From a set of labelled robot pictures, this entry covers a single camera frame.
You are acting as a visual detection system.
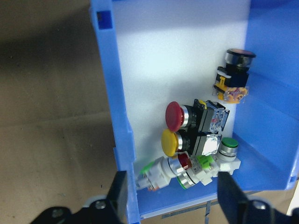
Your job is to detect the small items in bin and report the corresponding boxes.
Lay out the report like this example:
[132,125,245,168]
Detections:
[112,21,248,194]

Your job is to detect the green button with green block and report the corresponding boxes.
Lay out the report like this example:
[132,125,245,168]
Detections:
[176,154,220,189]

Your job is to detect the blue bin with buttons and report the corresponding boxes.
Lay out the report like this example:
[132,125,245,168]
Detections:
[89,0,299,220]

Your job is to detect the black button orange contact block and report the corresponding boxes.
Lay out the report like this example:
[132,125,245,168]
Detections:
[212,48,257,104]

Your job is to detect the green white contact block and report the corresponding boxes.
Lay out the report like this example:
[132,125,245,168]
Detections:
[135,153,192,192]

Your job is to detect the yellow mushroom push button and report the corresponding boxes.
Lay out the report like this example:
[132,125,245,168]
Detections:
[161,129,222,157]

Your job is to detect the red mushroom push button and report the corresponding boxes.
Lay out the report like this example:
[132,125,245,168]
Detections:
[165,98,231,133]

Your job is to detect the green button white housing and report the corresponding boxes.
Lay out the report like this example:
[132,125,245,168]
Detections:
[216,137,242,175]

